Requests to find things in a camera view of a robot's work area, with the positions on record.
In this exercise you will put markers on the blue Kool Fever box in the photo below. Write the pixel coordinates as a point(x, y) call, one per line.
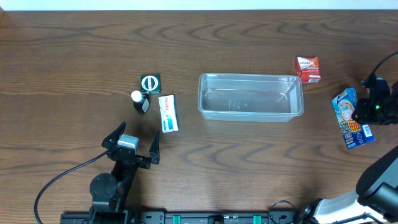
point(354, 134)

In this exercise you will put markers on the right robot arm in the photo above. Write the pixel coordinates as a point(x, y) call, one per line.
point(375, 197)

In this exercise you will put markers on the red Panadol ActiFast box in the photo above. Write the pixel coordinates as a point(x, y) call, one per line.
point(307, 69)

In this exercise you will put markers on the black mounting rail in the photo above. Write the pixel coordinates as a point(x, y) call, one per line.
point(186, 217)

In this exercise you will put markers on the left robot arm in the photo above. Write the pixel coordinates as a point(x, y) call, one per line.
point(110, 190)

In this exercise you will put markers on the clear plastic container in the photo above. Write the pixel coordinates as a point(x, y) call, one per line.
point(250, 97)

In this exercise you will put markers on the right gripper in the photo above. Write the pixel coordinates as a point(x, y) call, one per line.
point(368, 109)

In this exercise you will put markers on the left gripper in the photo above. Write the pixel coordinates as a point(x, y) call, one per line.
point(137, 159)

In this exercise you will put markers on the green square box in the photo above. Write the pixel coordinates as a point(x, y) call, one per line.
point(150, 84)

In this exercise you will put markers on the white Panadol box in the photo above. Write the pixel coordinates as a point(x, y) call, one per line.
point(168, 114)

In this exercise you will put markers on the dark bottle white cap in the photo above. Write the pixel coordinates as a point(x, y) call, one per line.
point(140, 101)

